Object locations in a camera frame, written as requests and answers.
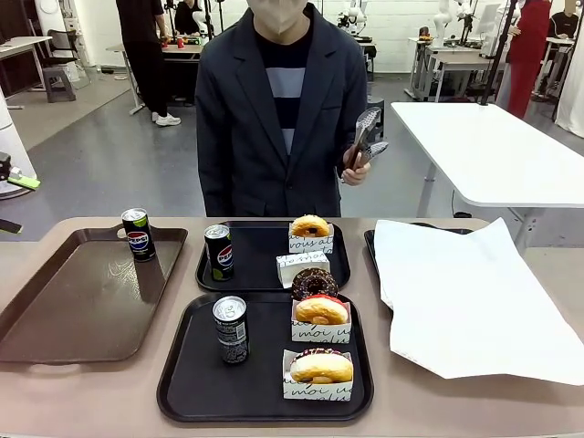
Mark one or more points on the chocolate donut pink sprinkles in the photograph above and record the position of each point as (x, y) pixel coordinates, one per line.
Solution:
(319, 365)

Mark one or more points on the person's right forearm dark sleeve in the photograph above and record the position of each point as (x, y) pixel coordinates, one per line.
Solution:
(214, 182)

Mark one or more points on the white desk with dark cabinet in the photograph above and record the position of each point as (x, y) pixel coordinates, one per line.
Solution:
(20, 59)

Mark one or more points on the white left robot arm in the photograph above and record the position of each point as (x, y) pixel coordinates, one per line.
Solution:
(13, 137)

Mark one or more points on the standing person black clothes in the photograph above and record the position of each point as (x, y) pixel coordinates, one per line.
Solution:
(146, 50)

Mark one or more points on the person torso dark jacket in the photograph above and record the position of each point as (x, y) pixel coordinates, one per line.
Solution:
(255, 137)

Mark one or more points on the white printed paper donut holder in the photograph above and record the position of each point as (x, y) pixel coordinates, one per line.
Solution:
(296, 264)

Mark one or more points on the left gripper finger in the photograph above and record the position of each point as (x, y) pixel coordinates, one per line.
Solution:
(25, 182)
(9, 225)

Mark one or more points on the background person in black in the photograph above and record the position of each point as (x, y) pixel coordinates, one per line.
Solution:
(184, 16)

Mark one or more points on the black tray under paper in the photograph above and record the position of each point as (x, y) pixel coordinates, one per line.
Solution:
(370, 251)

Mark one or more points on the black square tray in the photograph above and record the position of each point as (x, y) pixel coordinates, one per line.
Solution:
(269, 388)
(260, 255)

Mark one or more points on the chocolate glazed donut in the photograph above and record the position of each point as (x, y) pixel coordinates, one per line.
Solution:
(315, 284)

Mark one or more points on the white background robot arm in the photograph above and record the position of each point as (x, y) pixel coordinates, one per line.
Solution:
(353, 16)
(441, 23)

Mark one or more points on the black Pepsi can white pattern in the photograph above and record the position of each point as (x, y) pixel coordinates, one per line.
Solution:
(232, 333)

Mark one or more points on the large white paper sheet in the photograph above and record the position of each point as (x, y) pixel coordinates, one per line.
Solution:
(465, 301)

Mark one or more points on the seated person black shirt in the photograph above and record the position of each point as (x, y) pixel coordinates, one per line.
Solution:
(563, 25)

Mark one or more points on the person in red apron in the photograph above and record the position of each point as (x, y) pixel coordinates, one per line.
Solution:
(527, 50)

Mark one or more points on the beige face mask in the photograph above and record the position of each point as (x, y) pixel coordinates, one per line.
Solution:
(283, 13)

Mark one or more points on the brown plastic tray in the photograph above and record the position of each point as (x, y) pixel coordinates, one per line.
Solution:
(86, 296)

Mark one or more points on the person's left hand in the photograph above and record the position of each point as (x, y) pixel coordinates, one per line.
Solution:
(356, 173)

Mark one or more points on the white side table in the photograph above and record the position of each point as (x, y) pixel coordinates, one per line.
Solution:
(493, 146)

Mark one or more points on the grey plastic step stool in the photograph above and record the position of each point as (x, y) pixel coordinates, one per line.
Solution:
(378, 114)
(59, 84)

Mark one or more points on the background desk with grey legs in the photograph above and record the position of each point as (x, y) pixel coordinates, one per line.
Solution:
(125, 59)

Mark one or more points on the person's left forearm dark sleeve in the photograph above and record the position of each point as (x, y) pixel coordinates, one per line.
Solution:
(353, 123)

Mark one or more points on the yellow sprinkled donut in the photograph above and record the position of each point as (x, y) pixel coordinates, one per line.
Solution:
(310, 245)

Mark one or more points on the black Pepsi can green top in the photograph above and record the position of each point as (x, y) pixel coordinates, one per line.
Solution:
(140, 237)
(220, 255)

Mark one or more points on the metal serving tongs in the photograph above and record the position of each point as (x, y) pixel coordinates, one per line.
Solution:
(365, 132)

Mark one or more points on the sprinkled donut in paper holder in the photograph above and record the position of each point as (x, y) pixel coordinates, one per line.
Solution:
(315, 391)

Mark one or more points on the black office chair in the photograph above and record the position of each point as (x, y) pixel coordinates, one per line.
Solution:
(61, 45)

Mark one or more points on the grey background work table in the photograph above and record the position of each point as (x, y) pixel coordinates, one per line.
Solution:
(456, 59)

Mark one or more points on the black metal pole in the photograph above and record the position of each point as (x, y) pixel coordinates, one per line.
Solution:
(499, 50)

